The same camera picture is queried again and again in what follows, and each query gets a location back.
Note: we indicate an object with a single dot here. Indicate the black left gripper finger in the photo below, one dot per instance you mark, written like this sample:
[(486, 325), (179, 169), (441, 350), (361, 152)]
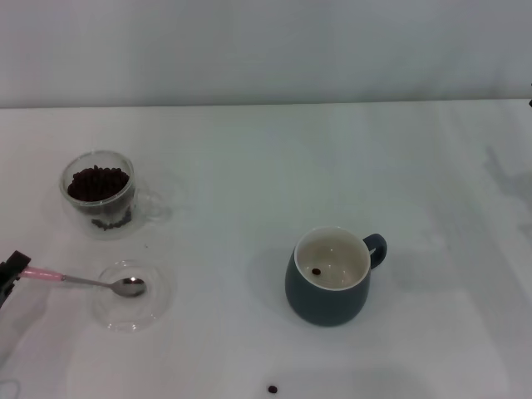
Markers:
[(6, 293), (14, 264)]

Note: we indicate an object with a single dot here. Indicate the dark blue ceramic mug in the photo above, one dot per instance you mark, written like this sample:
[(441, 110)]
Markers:
[(324, 303)]

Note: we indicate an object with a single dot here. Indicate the dark coffee beans heap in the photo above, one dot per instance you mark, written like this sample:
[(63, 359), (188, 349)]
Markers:
[(97, 185)]

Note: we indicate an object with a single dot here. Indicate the clear glass saucer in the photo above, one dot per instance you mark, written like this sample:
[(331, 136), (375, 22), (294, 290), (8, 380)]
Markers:
[(124, 318)]

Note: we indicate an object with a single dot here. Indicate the clear double-wall glass cup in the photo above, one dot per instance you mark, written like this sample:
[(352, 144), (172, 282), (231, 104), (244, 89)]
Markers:
[(143, 203)]

